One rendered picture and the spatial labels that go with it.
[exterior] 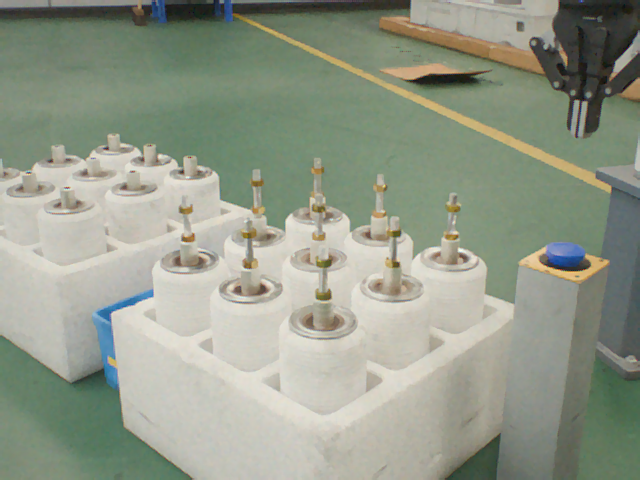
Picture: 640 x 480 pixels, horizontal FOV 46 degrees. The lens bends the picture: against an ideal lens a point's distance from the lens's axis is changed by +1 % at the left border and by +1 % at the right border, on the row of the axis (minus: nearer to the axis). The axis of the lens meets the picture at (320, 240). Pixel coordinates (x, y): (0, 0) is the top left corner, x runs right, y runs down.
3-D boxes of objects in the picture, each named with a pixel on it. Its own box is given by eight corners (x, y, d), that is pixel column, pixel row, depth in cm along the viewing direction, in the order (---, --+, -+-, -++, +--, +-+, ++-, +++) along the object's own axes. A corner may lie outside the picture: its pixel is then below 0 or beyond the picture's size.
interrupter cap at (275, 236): (222, 236, 105) (222, 231, 105) (270, 226, 108) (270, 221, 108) (246, 254, 99) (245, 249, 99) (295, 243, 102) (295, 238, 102)
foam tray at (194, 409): (316, 329, 131) (316, 234, 124) (514, 422, 106) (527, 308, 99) (123, 427, 105) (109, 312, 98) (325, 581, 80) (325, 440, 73)
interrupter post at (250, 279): (251, 298, 87) (250, 272, 85) (236, 292, 88) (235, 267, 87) (265, 291, 88) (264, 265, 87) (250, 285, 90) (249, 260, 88)
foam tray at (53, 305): (137, 247, 166) (129, 169, 159) (257, 300, 141) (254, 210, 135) (-42, 306, 139) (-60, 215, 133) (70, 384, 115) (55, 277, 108)
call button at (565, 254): (555, 255, 83) (557, 237, 82) (590, 265, 80) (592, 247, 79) (537, 265, 80) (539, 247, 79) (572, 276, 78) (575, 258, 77)
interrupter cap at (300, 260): (351, 274, 93) (351, 269, 93) (290, 275, 92) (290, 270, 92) (345, 250, 100) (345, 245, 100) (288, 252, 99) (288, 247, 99)
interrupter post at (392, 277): (400, 296, 87) (401, 270, 86) (380, 294, 88) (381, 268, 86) (402, 287, 89) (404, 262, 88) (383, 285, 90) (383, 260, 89)
